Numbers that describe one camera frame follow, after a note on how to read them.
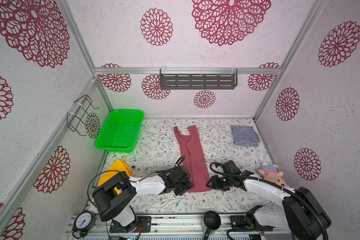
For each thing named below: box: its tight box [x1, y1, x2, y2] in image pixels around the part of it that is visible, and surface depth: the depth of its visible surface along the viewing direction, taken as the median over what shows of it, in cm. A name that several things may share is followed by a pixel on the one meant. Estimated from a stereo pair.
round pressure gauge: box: [72, 210, 97, 239], surface depth 73 cm
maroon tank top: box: [173, 125, 213, 193], surface depth 102 cm
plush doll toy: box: [258, 161, 290, 188], surface depth 87 cm
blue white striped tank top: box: [231, 125, 261, 147], surface depth 108 cm
